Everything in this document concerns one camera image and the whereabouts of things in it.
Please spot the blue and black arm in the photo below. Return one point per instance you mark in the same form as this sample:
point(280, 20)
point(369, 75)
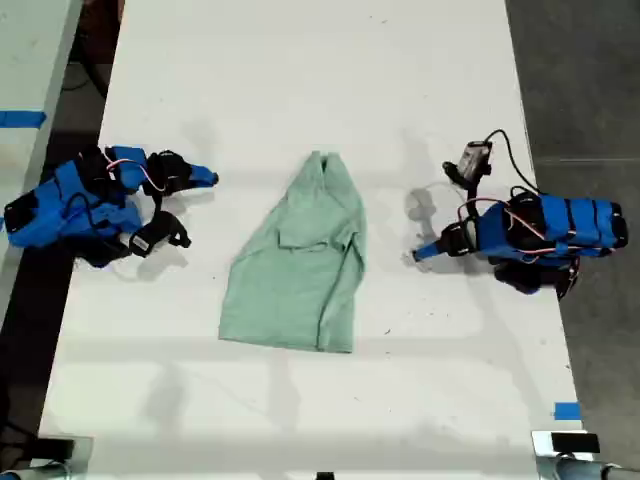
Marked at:
point(570, 220)
point(55, 212)

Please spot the black camera box white label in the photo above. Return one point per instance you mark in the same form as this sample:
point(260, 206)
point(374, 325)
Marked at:
point(150, 239)

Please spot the grey black camera box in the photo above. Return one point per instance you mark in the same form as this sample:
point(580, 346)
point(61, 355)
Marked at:
point(475, 159)

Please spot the long blue tape strip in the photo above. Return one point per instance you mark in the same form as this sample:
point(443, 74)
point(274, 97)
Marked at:
point(22, 119)

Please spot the short black camera stalk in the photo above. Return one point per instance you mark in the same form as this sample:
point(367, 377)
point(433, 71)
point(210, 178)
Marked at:
point(472, 197)
point(157, 204)

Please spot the short blue tape strip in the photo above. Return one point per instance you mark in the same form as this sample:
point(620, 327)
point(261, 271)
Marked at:
point(567, 411)

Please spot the white side table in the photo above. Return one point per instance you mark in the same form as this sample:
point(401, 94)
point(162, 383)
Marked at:
point(27, 75)

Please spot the small black box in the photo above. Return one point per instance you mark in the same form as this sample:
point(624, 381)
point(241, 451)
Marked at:
point(56, 446)
point(575, 442)

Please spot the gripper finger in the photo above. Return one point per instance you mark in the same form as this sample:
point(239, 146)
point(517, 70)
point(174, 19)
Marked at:
point(200, 176)
point(431, 249)

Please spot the pale green T-shirt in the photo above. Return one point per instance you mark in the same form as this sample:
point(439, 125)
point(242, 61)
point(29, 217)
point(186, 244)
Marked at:
point(300, 270)

